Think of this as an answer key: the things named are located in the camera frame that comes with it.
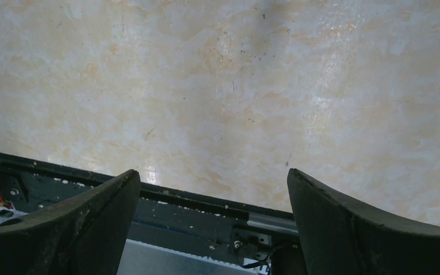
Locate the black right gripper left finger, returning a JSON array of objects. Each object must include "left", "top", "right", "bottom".
[{"left": 0, "top": 170, "right": 141, "bottom": 274}]

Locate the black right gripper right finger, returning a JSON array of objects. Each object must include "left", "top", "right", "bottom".
[{"left": 287, "top": 168, "right": 440, "bottom": 274}]

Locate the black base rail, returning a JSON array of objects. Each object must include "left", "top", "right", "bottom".
[{"left": 0, "top": 153, "right": 306, "bottom": 274}]

